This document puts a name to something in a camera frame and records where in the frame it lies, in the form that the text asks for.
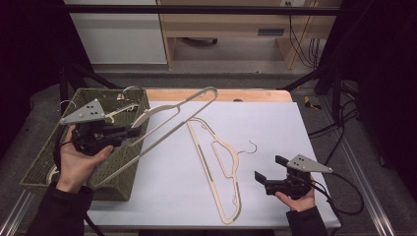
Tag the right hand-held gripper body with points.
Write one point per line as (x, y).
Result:
(291, 187)

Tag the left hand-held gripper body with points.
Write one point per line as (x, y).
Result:
(87, 113)

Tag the green woven basket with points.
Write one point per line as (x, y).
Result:
(111, 167)

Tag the person's right hand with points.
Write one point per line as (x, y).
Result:
(300, 205)

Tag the person's left hand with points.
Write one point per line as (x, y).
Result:
(73, 167)

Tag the white table mat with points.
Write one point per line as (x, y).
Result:
(278, 131)

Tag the black metal stand leg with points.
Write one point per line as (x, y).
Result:
(64, 88)
(336, 88)

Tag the yellow and black tool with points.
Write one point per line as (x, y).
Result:
(309, 104)

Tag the white cabinet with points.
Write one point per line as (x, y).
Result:
(118, 36)

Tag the wooden desk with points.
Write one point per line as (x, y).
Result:
(229, 23)

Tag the aluminium rail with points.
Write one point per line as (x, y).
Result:
(367, 196)
(14, 213)

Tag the black horizontal frame bar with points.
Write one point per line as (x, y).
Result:
(196, 10)

